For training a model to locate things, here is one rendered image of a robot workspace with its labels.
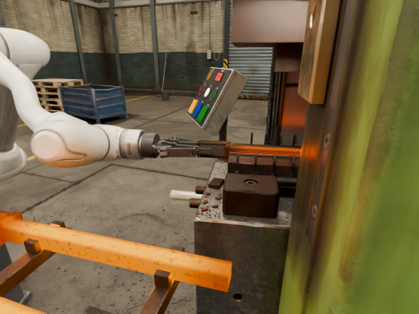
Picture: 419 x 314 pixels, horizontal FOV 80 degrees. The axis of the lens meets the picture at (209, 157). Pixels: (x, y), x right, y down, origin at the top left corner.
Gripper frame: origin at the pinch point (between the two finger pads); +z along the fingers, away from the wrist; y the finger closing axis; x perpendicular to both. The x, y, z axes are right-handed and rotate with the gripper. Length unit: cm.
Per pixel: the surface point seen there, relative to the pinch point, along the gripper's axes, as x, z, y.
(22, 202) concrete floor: -102, -193, -106
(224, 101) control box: 7.2, -0.9, -41.1
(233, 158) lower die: -0.7, 6.3, 4.6
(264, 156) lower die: -0.3, 14.3, 2.6
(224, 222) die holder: -8.7, 5.8, 21.8
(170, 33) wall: 102, -272, -852
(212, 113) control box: 2.1, -5.6, -38.9
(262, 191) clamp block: -1.9, 13.5, 19.1
